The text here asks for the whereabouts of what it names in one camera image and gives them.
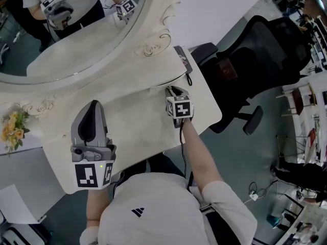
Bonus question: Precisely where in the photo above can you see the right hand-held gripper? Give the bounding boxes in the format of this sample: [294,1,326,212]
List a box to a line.
[165,85,195,129]

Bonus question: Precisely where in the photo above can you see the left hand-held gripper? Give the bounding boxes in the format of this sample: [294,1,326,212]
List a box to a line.
[70,100,117,190]

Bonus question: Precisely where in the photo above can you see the person's left forearm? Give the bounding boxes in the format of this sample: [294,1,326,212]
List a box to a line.
[86,186,116,223]

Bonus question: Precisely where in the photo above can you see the person's right forearm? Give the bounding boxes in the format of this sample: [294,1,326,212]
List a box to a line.
[179,117,224,196]

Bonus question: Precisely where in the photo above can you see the white dressing table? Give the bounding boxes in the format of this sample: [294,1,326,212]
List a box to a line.
[0,0,222,195]

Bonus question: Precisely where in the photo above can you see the person's black trousers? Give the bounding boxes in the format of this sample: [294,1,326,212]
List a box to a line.
[122,152,186,179]

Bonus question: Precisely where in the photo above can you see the yellow artificial flower bunch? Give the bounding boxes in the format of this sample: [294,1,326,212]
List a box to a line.
[0,105,31,156]

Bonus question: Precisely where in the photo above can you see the black mesh office chair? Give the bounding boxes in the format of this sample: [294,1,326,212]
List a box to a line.
[190,15,313,135]

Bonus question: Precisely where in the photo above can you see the person's white t-shirt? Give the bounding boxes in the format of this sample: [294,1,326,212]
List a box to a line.
[79,171,258,245]

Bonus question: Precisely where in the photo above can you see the wooden stool with brown seat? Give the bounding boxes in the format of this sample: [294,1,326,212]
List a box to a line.
[275,82,320,117]

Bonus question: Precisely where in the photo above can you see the teal object on floor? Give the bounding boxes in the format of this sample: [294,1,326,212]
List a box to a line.
[266,213,285,230]

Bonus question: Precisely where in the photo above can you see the grey pouch with strap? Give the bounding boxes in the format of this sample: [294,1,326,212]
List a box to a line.
[173,45,194,87]

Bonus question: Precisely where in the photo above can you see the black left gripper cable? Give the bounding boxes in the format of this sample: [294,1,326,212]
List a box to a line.
[111,170,126,199]

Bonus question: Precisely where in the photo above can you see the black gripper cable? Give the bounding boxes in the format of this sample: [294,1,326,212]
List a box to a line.
[111,170,126,199]
[179,120,195,190]

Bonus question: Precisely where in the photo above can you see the oval mirror white ornate frame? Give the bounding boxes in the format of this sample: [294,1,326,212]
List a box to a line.
[0,0,181,119]

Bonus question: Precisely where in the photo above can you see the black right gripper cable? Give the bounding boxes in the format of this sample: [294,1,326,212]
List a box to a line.
[179,120,195,190]

